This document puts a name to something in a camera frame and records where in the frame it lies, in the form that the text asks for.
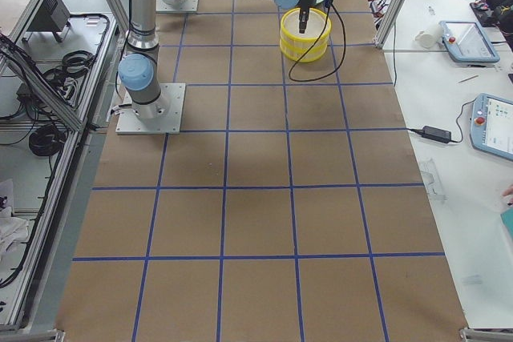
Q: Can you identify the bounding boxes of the near teach pendant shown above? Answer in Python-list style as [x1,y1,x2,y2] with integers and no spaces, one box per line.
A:
[470,93,513,160]

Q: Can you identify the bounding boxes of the white paper cup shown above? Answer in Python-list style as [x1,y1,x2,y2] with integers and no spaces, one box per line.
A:
[414,23,444,49]

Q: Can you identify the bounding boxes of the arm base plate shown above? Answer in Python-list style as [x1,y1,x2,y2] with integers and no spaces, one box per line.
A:
[156,0,199,14]
[115,83,186,135]

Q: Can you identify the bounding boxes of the yellow steamer layer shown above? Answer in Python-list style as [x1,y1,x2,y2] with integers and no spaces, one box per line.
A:
[280,38,328,63]
[280,8,332,49]

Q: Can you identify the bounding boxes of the grey control box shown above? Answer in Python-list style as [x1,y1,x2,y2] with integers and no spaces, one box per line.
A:
[27,0,71,43]

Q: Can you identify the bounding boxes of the coiled black cable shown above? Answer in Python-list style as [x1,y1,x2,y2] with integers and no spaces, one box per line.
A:
[27,123,65,158]

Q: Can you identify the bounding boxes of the black power adapter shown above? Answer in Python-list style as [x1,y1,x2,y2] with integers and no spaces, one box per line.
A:
[421,126,452,143]

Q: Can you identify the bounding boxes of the clear plastic bracket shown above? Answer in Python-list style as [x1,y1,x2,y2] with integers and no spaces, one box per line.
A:
[418,159,446,203]

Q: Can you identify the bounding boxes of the teal notebook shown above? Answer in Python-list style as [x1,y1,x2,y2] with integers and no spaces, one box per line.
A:
[500,207,513,238]

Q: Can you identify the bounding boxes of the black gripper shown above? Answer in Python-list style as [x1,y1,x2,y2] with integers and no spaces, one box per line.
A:
[298,0,333,34]

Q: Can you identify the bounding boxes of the far teach pendant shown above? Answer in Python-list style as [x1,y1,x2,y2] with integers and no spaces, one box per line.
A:
[439,21,500,66]

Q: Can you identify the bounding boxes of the person hand at edge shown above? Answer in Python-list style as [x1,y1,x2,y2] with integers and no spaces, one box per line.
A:
[501,184,513,206]

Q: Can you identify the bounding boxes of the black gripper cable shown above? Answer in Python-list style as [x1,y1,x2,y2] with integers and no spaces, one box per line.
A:
[287,0,346,82]

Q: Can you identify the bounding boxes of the teach pendant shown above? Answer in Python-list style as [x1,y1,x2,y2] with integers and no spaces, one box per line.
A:
[470,93,513,160]
[439,21,500,66]

